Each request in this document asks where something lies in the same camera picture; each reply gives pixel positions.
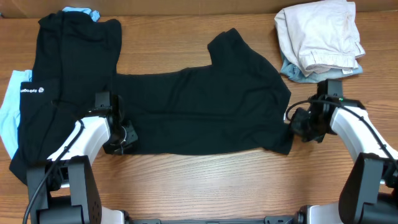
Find black t-shirt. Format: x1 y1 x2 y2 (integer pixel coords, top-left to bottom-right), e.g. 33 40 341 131
114 29 293 155

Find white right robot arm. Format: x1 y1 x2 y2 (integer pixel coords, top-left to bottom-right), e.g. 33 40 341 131
289 80 397 224

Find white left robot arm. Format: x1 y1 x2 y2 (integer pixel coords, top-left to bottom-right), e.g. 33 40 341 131
23 91 138 224

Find folded teal shirt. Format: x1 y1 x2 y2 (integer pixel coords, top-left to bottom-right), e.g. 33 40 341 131
280 53 363 83

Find folded beige shorts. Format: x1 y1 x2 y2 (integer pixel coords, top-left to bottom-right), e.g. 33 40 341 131
274 0 365 77

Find black garment pile with logo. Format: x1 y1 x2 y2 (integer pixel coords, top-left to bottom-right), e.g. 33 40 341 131
9 11 122 184

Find light blue garment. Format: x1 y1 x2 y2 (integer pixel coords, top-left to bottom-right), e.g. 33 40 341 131
1 7 100 161

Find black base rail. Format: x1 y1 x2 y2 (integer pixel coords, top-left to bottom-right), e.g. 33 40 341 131
125 215 295 224

